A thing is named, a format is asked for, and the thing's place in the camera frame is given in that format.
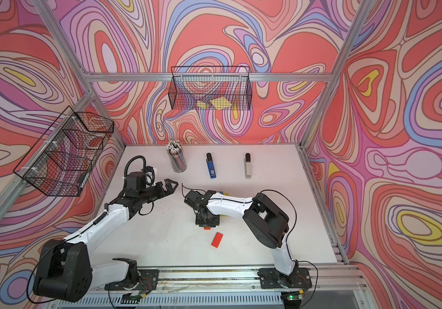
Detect black wire basket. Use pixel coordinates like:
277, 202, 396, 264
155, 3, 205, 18
13, 106, 114, 197
168, 65, 253, 111

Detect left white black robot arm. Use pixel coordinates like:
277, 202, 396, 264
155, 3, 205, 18
26, 171, 179, 302

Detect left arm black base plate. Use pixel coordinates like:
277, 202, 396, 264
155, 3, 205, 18
105, 269, 159, 292

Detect black wire basket left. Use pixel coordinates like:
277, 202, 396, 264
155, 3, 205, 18
13, 106, 114, 197

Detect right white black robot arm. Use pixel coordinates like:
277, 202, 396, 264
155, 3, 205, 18
184, 190, 299, 288

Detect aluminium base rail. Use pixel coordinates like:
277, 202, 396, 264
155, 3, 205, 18
46, 264, 377, 308

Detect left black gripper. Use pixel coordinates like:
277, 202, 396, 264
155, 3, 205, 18
137, 178, 178, 205

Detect blue stapler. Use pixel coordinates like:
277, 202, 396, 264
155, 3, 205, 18
206, 153, 217, 179

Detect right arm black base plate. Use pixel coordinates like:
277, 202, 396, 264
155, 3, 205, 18
257, 267, 313, 291

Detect beige stapler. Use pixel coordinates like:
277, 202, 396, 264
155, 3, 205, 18
244, 153, 252, 179

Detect yellow sticky notes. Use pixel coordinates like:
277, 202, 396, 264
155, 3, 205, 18
196, 97, 232, 110

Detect metal mesh pencil cup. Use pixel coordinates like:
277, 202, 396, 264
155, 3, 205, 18
166, 140, 187, 173

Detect red wooden block front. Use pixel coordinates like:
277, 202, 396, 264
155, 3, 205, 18
211, 233, 223, 248

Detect black wire basket back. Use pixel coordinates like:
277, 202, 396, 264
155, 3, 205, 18
168, 65, 253, 111

